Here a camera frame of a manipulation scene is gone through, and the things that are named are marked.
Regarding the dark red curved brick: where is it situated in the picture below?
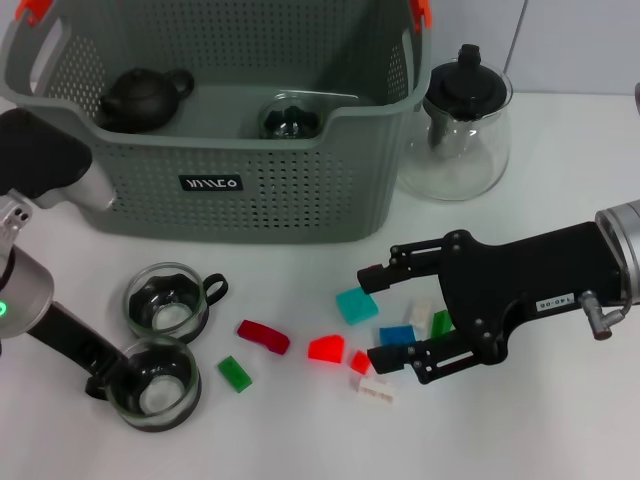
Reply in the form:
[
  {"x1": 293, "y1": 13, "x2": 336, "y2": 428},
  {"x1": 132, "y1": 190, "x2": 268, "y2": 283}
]
[{"x1": 236, "y1": 319, "x2": 291, "y2": 356}]

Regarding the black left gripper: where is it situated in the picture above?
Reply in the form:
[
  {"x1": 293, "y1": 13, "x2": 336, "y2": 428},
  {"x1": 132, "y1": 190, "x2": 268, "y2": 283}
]
[{"x1": 27, "y1": 301, "x2": 126, "y2": 391}]

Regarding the teal square plate brick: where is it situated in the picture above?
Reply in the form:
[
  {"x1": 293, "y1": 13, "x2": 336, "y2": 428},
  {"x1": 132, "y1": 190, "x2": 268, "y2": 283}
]
[{"x1": 335, "y1": 285, "x2": 380, "y2": 326}]

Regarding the glass teacup with black sleeve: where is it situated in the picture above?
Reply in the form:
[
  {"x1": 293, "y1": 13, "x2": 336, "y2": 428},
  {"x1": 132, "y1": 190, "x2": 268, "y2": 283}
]
[
  {"x1": 257, "y1": 92, "x2": 325, "y2": 141},
  {"x1": 123, "y1": 262, "x2": 230, "y2": 345},
  {"x1": 84, "y1": 335, "x2": 203, "y2": 434}
]

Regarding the bright red slope brick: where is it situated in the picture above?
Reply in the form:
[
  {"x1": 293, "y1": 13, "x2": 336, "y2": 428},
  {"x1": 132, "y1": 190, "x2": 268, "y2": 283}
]
[{"x1": 307, "y1": 334, "x2": 346, "y2": 364}]

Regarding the dark clay teapot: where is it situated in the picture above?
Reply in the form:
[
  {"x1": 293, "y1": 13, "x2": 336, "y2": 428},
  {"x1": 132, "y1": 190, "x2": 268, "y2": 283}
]
[{"x1": 97, "y1": 66, "x2": 196, "y2": 135}]

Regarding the long white brick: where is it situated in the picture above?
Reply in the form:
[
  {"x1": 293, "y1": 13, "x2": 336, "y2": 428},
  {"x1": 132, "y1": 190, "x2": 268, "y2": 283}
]
[{"x1": 349, "y1": 374, "x2": 400, "y2": 407}]

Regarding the right gripper silver cable plug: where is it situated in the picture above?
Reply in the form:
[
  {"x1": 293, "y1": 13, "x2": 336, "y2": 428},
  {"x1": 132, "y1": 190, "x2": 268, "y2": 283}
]
[{"x1": 579, "y1": 290, "x2": 640, "y2": 341}]

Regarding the glass teapot with black lid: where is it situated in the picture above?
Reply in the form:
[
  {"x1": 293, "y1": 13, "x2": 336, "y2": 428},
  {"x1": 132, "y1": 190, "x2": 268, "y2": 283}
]
[{"x1": 394, "y1": 43, "x2": 515, "y2": 203}]

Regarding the small green brick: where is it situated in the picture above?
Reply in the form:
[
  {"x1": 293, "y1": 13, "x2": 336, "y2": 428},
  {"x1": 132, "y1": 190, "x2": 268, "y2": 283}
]
[{"x1": 430, "y1": 309, "x2": 454, "y2": 339}]

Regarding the blue square plate brick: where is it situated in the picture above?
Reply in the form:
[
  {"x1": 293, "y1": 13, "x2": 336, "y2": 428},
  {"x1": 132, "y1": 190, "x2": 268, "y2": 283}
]
[{"x1": 378, "y1": 324, "x2": 417, "y2": 347}]

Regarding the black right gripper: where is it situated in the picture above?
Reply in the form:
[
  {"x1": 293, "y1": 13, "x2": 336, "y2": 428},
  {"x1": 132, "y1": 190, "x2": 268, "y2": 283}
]
[{"x1": 357, "y1": 222, "x2": 626, "y2": 366}]

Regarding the small red brick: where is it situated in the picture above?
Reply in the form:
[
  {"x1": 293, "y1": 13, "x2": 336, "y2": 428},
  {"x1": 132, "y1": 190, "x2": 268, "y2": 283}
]
[{"x1": 349, "y1": 349, "x2": 372, "y2": 376}]

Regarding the grey-green perforated storage bin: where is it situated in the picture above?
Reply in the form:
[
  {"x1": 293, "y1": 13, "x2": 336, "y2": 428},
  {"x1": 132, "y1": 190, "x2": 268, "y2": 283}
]
[{"x1": 0, "y1": 0, "x2": 432, "y2": 245}]

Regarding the green two-stud brick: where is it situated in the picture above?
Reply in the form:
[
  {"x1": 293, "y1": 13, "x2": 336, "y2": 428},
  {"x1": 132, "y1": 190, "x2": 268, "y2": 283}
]
[{"x1": 217, "y1": 355, "x2": 255, "y2": 394}]

